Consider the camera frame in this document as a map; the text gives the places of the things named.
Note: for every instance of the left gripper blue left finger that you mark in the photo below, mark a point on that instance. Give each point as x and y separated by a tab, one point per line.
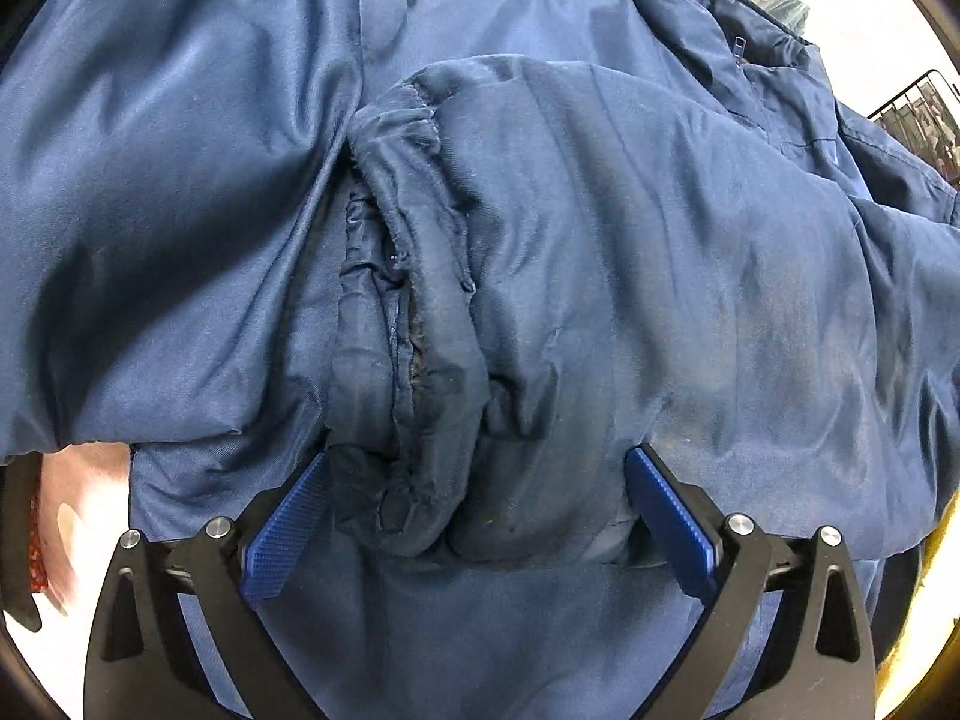
141	660

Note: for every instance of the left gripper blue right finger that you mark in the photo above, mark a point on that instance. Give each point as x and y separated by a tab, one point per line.
818	659

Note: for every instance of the navy blue padded jacket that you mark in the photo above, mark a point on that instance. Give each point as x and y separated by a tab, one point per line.
474	252

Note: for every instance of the mustard yellow garment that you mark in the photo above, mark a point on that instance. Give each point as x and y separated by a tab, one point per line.
919	677

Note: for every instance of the pink polka dot bedsheet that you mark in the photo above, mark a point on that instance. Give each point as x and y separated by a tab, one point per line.
83	509

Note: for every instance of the black quilted jacket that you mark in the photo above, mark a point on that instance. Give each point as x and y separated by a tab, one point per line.
20	478

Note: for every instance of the black wire shelf rack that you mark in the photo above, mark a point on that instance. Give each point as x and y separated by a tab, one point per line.
923	117

